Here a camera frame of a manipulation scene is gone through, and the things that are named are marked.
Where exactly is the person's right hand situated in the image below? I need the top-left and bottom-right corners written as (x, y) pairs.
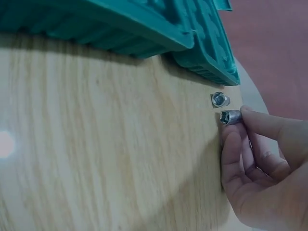
top-left (220, 105), bottom-right (308, 231)

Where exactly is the ribbed silver metal socket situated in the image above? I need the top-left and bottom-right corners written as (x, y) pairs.
top-left (219, 109), bottom-right (244, 126)

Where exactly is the smooth silver metal socket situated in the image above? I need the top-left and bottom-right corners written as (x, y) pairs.
top-left (208, 91), bottom-right (231, 109)

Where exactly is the green plastic tool case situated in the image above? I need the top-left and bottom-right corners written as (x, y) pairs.
top-left (0, 0), bottom-right (242, 87)

